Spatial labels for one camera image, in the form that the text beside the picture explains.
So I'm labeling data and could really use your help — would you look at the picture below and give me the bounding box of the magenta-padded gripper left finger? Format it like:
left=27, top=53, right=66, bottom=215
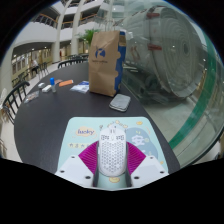
left=54, top=140, right=100, bottom=188

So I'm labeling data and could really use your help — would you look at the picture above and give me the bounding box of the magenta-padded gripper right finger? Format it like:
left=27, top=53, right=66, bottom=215
left=125, top=141, right=169, bottom=188

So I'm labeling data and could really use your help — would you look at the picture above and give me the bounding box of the white perforated computer mouse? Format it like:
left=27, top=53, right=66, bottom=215
left=97, top=124, right=128, bottom=178

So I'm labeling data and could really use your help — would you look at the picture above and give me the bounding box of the light teal cartoon mouse pad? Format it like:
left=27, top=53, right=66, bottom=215
left=56, top=116, right=169, bottom=192

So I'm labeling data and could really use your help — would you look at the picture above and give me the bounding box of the white and blue packet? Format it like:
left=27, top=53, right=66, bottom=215
left=69, top=80, right=90, bottom=94

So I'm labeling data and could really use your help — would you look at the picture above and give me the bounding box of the white rectangular box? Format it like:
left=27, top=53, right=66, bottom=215
left=41, top=84, right=53, bottom=93

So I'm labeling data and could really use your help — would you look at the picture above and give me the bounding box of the orange flat card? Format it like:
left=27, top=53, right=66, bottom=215
left=58, top=79, right=75, bottom=88

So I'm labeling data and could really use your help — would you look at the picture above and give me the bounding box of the black spindle-back chair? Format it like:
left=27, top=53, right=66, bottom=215
left=1, top=80, right=31, bottom=125

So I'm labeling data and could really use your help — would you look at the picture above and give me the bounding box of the group of black chairs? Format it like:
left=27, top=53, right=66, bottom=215
left=66, top=53, right=89, bottom=62
left=11, top=61, right=51, bottom=88

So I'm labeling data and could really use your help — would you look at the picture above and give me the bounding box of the brown paper bag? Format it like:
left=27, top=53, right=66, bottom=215
left=88, top=29, right=128, bottom=98

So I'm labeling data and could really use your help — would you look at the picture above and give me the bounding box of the black chair with curved back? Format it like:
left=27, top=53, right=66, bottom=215
left=57, top=58, right=88, bottom=70

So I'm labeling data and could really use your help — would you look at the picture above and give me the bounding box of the person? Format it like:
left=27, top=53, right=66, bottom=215
left=30, top=58, right=40, bottom=77

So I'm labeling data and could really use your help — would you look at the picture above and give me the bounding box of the green potted plant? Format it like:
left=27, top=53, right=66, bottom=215
left=78, top=28, right=100, bottom=48

